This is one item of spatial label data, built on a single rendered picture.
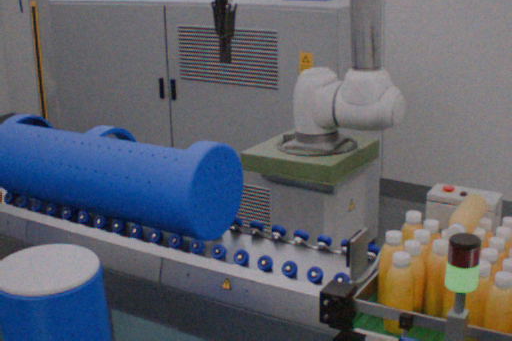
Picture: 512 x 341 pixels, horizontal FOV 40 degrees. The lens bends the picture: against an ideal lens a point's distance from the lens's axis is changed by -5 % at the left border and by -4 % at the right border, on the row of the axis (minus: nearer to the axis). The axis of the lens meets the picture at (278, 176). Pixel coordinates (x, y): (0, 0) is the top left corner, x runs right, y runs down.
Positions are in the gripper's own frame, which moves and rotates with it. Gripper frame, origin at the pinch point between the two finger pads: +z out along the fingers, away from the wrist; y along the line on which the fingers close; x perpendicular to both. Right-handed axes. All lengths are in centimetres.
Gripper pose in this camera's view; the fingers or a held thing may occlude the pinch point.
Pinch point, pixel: (225, 50)
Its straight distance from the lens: 201.4
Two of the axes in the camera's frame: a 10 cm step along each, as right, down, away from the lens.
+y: 4.7, 2.7, -8.4
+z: 0.3, 9.5, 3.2
